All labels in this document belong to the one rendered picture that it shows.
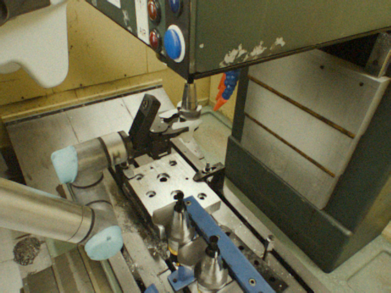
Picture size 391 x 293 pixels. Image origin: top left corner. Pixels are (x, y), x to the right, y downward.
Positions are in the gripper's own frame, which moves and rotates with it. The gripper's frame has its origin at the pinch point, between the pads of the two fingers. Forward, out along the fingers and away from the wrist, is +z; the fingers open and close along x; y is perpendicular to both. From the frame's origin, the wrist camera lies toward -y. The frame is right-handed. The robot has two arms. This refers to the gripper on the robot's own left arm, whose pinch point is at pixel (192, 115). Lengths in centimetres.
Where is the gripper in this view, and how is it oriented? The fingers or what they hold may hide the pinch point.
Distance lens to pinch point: 80.0
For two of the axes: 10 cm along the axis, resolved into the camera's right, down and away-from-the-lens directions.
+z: 8.3, -3.4, 4.4
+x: 5.6, 5.4, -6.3
